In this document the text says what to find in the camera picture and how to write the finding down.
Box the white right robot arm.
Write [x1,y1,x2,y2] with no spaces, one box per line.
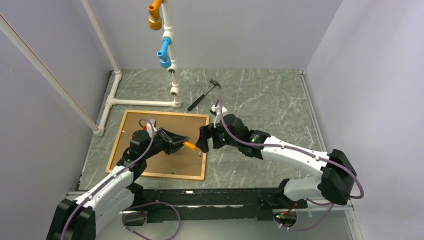
[196,114,357,208]

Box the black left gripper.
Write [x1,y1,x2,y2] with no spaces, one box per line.
[142,127,189,160]

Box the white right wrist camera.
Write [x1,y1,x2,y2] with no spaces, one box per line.
[210,104,228,128]

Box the orange pipe nozzle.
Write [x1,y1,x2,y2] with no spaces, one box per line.
[147,0,164,31]

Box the blue pipe nozzle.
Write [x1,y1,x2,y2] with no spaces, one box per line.
[156,37,172,69]

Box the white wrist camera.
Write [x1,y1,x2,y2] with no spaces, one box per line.
[210,104,228,128]
[143,118,157,138]

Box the white diagonal pole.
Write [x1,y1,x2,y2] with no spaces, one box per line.
[0,14,104,136]

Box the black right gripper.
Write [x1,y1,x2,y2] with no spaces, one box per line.
[195,122,240,154]

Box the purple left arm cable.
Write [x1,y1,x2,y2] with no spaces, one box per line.
[59,118,181,240]

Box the white pvc pipe stand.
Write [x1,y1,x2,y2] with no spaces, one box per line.
[80,0,183,137]

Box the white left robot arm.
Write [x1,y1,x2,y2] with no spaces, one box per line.
[46,128,190,240]

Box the aluminium table edge rail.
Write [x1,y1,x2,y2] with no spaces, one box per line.
[297,70,328,152]

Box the black claw hammer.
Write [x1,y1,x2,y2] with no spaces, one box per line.
[187,78,222,112]

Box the yellow handled screwdriver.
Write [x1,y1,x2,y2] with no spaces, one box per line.
[183,141,197,150]

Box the orange picture frame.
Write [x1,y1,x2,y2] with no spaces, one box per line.
[105,109,210,181]

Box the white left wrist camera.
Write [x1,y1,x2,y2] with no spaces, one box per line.
[143,118,157,138]

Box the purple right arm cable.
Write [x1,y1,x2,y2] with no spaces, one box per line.
[216,98,365,232]

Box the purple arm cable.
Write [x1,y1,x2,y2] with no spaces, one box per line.
[59,118,181,240]
[216,98,365,232]

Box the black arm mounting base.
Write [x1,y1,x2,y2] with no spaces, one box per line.
[128,187,308,223]

